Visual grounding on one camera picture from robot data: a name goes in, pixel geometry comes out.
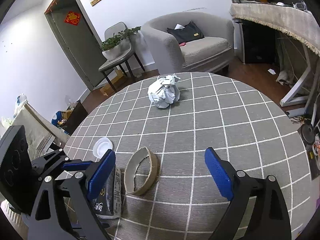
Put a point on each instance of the grey door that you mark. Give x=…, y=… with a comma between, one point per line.
x=81, y=43

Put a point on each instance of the black printed snack wrapper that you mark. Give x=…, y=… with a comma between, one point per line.
x=108, y=204

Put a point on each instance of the cardboard box on floor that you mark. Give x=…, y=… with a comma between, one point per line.
x=117, y=81

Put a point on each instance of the black handbag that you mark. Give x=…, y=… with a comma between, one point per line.
x=188, y=33

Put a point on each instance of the beige patterned tablecloth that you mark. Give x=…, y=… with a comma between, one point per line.
x=39, y=132

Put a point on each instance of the grey dining chair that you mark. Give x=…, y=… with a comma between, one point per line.
x=127, y=51

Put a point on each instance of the grey checked round tablecloth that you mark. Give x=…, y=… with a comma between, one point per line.
x=241, y=124

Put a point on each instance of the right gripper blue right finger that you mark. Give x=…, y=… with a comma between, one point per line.
x=221, y=171

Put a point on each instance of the beige fringed desk cloth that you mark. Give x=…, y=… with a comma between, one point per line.
x=293, y=22

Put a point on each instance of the red fu door sticker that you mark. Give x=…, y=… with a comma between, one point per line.
x=72, y=18

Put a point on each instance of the white plastic lid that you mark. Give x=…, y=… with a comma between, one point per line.
x=102, y=146

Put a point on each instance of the grey armchair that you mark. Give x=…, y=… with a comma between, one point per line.
x=212, y=53

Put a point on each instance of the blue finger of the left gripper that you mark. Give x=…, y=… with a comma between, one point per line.
x=76, y=165

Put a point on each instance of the white paper ball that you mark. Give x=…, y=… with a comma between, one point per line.
x=164, y=91

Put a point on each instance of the potted green plant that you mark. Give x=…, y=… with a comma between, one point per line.
x=111, y=48

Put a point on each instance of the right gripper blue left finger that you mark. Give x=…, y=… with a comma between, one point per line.
x=98, y=173

